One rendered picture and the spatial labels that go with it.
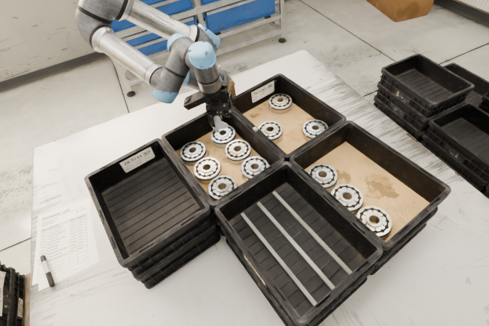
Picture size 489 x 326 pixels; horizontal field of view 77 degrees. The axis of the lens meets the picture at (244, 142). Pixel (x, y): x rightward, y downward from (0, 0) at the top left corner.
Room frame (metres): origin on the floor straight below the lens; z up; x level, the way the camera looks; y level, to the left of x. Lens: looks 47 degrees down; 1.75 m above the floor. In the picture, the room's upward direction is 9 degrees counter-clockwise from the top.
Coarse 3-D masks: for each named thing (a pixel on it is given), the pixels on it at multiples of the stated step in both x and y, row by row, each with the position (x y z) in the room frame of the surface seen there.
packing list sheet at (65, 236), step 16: (64, 208) 0.76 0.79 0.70; (80, 208) 0.74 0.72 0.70; (48, 224) 0.69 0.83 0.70; (64, 224) 0.68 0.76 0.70; (80, 224) 0.67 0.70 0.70; (48, 240) 0.62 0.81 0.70; (64, 240) 0.61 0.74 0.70; (80, 240) 0.60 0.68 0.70; (48, 256) 0.55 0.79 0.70; (64, 256) 0.54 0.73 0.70; (80, 256) 0.53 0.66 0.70; (96, 256) 0.52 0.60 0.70; (64, 272) 0.48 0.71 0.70
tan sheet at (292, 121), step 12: (252, 108) 1.04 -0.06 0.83; (264, 108) 1.03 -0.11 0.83; (300, 108) 0.99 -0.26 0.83; (252, 120) 0.97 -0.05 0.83; (264, 120) 0.96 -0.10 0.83; (276, 120) 0.95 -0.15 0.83; (288, 120) 0.93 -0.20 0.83; (300, 120) 0.92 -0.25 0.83; (288, 132) 0.86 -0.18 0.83; (300, 132) 0.85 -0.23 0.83; (276, 144) 0.81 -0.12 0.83; (288, 144) 0.80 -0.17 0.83; (300, 144) 0.79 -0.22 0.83
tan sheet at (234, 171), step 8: (208, 136) 0.91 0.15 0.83; (208, 144) 0.87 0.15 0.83; (176, 152) 0.85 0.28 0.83; (208, 152) 0.83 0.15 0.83; (216, 152) 0.82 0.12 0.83; (224, 152) 0.81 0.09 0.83; (256, 152) 0.79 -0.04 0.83; (224, 160) 0.77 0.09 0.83; (192, 168) 0.76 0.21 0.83; (224, 168) 0.73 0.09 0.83; (232, 168) 0.73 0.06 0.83; (240, 168) 0.72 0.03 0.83; (232, 176) 0.69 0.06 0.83; (240, 176) 0.68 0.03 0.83; (200, 184) 0.68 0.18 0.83; (208, 184) 0.67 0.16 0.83; (240, 184) 0.65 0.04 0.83
